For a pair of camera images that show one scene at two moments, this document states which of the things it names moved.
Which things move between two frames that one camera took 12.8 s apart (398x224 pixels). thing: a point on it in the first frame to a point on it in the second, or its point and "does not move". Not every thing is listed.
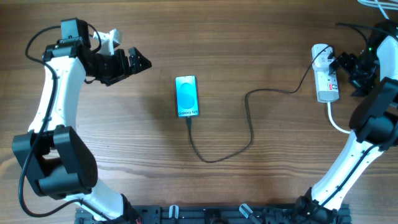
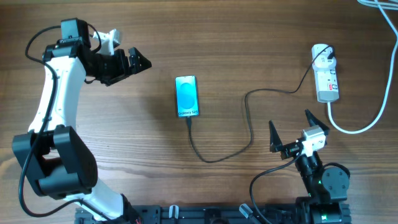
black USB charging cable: (249, 110) does not move
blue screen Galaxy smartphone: (186, 96) does not move
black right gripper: (362, 84) to (289, 150)
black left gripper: (122, 70) does not move
